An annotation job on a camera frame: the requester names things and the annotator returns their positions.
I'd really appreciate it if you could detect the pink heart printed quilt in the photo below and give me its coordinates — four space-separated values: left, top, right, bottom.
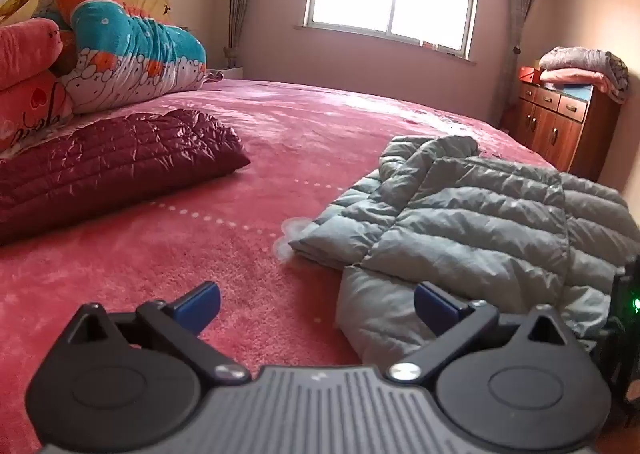
0 17 77 155

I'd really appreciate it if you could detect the red plush bed blanket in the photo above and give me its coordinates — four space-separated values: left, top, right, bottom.
0 76 562 454

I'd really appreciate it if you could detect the brown wooden cabinet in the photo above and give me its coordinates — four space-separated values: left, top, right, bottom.
510 80 622 183

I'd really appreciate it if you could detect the grey puffer jacket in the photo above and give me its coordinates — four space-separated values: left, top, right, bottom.
286 134 640 369

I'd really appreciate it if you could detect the maroon puffer jacket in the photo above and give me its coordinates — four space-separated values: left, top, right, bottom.
0 108 252 248

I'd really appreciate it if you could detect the pink folded blanket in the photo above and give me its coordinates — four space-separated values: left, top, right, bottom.
540 68 609 88

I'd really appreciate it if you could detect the teal and white printed quilt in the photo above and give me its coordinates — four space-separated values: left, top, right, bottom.
31 0 208 115

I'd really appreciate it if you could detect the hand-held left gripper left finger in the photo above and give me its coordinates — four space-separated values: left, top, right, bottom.
50 280 252 387

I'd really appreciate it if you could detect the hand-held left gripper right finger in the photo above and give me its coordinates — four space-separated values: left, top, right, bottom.
385 280 587 385

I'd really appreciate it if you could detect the grey folded blanket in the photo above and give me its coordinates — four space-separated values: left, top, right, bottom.
538 46 630 105

